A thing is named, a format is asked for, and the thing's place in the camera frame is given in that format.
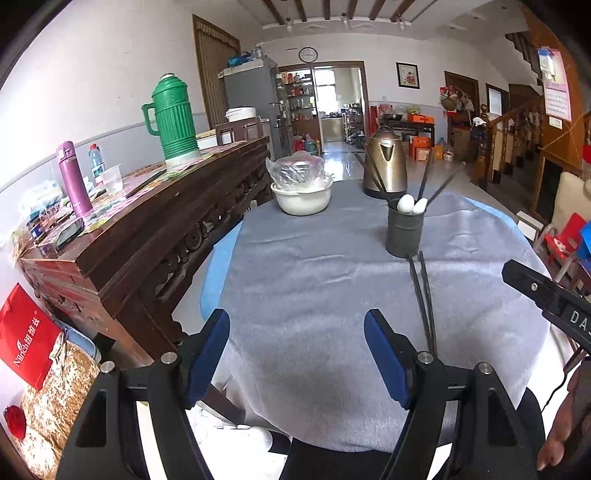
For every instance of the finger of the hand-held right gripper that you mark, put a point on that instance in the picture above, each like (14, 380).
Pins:
(526, 281)

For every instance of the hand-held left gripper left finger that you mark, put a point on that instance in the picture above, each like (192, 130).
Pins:
(207, 364)

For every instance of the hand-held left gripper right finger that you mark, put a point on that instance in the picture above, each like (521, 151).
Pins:
(388, 364)

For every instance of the dark wooden chopstick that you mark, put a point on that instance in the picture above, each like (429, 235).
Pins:
(375, 168)
(424, 277)
(445, 183)
(425, 175)
(414, 277)

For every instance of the grey perforated metal utensil holder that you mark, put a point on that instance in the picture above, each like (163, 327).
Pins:
(404, 235)

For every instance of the person's right hand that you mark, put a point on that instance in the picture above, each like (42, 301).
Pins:
(572, 410)

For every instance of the small white stool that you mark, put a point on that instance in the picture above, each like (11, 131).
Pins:
(528, 222)

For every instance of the red plastic chair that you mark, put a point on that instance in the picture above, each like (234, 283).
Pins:
(565, 235)

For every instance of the cream upholstered chair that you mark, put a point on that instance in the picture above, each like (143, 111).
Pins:
(570, 198)

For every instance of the grey tablecloth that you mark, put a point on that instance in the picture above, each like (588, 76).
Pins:
(323, 286)

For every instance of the wooden staircase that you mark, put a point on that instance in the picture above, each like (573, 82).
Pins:
(521, 152)

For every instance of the white ceramic spoon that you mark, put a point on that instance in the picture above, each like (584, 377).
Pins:
(419, 206)
(406, 204)

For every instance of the carved dark wooden sideboard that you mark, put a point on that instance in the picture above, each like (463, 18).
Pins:
(152, 221)

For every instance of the golden steel electric kettle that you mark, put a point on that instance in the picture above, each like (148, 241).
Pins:
(388, 173)

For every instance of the red paper bag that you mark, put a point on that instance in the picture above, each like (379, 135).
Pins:
(27, 337)

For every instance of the white plastic basin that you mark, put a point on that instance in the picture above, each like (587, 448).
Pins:
(300, 203)

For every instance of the dark phone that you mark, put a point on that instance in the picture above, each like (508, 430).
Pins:
(69, 233)

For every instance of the flat orange carton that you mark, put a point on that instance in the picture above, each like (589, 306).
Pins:
(422, 118)

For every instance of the dark wooden side table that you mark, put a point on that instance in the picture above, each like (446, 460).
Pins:
(413, 124)

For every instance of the brown interior door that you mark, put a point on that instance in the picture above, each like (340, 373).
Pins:
(461, 92)

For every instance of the small red object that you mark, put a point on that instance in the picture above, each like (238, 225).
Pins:
(14, 421)

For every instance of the clear plastic cup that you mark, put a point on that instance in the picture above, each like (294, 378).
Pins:
(112, 177)

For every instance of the clear plastic bag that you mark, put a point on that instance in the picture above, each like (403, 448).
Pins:
(295, 170)

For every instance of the purple insulated bottle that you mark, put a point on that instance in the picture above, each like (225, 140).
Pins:
(74, 184)

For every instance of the cream box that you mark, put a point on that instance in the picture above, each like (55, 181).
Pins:
(205, 138)

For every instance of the plastic packets pile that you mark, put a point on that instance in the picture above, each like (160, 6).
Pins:
(41, 203)

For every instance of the red-capped water bottle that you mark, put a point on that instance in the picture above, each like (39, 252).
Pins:
(96, 161)

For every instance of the wooden chair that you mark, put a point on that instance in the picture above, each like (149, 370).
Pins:
(235, 131)

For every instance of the green thermos flask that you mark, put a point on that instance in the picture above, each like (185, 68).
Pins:
(173, 124)

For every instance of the white rice cooker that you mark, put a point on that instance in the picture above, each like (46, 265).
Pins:
(240, 113)

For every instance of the grey refrigerator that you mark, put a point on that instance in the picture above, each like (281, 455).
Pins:
(249, 87)

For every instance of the glass shelf cabinet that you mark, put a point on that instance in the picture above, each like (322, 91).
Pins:
(298, 92)

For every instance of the brown wooden door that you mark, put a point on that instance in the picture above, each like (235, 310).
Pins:
(214, 74)

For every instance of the blue item on refrigerator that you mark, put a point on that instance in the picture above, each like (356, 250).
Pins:
(238, 60)

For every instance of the wall calendar poster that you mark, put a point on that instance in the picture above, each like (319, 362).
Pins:
(556, 87)

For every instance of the framed wall picture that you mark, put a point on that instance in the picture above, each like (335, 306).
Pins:
(407, 75)

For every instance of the round wall clock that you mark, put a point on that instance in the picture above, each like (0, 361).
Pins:
(308, 55)

